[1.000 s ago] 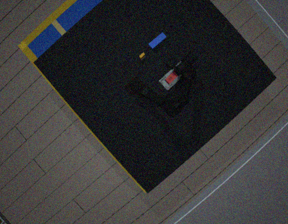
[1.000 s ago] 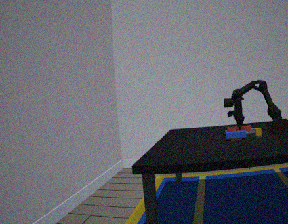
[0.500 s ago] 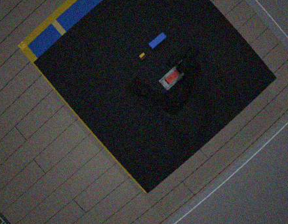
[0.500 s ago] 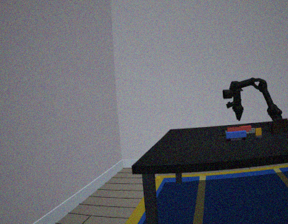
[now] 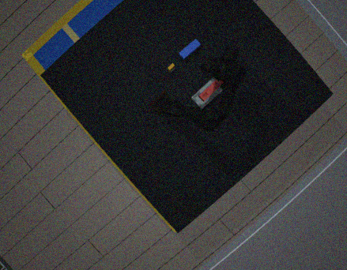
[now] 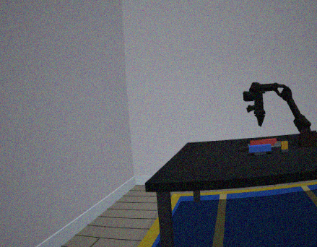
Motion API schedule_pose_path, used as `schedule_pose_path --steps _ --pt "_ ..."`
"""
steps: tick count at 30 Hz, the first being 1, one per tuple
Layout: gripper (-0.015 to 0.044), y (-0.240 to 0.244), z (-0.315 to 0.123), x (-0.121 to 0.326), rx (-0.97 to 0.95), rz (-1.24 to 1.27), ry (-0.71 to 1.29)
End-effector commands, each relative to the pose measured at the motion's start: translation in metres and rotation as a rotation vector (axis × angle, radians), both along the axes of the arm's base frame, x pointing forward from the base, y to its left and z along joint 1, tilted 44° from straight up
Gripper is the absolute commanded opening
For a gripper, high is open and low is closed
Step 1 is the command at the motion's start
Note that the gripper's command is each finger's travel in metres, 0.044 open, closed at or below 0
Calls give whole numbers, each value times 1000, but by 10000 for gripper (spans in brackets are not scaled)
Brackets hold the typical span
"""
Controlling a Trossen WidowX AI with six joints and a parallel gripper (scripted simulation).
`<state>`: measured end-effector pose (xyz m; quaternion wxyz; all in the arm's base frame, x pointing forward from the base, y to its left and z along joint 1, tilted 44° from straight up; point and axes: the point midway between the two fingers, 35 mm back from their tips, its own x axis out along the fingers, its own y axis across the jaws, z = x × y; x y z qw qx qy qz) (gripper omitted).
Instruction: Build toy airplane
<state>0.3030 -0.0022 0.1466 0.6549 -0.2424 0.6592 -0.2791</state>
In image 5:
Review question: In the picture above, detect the blue rectangular block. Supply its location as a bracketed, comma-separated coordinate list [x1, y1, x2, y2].
[179, 39, 201, 60]

